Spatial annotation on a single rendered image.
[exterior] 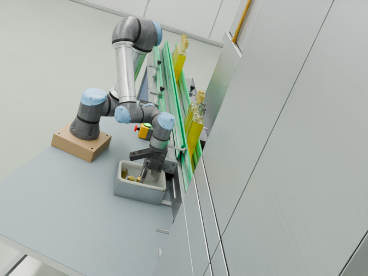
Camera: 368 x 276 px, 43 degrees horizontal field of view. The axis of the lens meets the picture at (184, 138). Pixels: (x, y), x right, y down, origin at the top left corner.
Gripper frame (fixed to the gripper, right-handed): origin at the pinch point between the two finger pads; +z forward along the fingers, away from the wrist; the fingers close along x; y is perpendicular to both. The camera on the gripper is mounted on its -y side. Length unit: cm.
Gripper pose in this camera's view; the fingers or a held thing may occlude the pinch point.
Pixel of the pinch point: (140, 179)
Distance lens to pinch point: 219.1
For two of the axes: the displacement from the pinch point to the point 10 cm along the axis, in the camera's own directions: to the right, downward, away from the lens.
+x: -0.6, -4.7, 8.8
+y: 9.4, 2.6, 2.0
